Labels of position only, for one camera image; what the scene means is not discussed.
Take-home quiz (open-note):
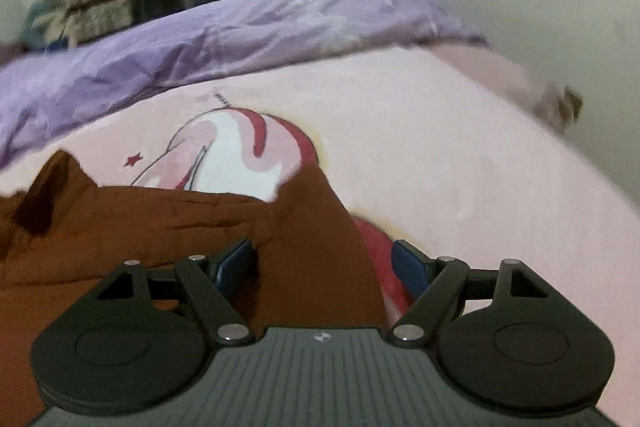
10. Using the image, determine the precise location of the brown jacket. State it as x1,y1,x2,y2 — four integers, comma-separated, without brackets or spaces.
0,149,396,427

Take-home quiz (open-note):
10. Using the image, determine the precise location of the wall socket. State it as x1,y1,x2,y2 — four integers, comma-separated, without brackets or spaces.
555,83,585,125

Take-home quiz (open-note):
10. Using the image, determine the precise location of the purple duvet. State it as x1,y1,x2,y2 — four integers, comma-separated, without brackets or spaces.
0,0,488,170

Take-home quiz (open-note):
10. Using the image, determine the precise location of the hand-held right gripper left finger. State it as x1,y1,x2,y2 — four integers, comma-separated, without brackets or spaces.
95,237,256,348

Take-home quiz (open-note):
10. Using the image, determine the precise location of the pink printed bedsheet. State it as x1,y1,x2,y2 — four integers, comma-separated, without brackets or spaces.
0,43,640,408

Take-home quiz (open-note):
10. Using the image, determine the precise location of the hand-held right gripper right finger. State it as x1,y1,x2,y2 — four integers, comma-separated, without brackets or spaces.
387,239,551,348

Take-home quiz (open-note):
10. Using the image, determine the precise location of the pile of blue white clothes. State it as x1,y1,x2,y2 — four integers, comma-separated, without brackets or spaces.
22,2,68,50

